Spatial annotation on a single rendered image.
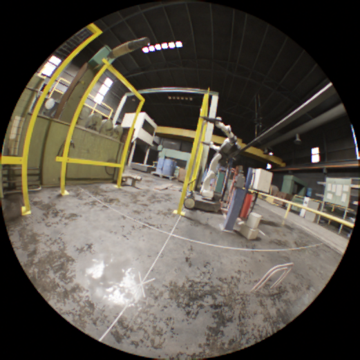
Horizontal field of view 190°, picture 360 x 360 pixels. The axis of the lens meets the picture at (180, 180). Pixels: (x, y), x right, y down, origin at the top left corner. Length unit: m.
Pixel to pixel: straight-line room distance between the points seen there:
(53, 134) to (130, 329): 1.95
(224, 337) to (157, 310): 0.32
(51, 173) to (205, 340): 2.11
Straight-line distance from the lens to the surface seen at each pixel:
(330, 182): 6.35
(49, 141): 1.86
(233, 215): 1.35
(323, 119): 10.15
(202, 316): 0.62
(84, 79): 2.16
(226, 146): 2.01
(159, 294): 0.61
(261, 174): 2.13
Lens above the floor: 0.56
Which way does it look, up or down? 5 degrees down
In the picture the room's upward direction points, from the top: 14 degrees clockwise
